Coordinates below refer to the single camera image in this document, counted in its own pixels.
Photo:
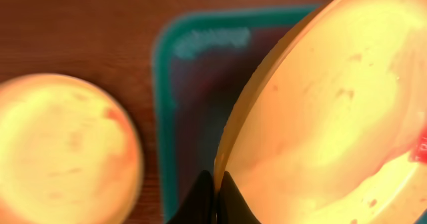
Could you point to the teal plastic tray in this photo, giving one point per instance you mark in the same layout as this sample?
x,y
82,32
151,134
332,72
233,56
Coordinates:
x,y
200,65

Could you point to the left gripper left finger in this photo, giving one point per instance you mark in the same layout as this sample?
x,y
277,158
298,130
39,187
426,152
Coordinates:
x,y
197,206

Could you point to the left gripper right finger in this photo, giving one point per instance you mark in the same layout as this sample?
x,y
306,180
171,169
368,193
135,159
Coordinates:
x,y
232,207

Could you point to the yellow-green plate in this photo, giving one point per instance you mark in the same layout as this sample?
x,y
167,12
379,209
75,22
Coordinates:
x,y
331,127
69,153

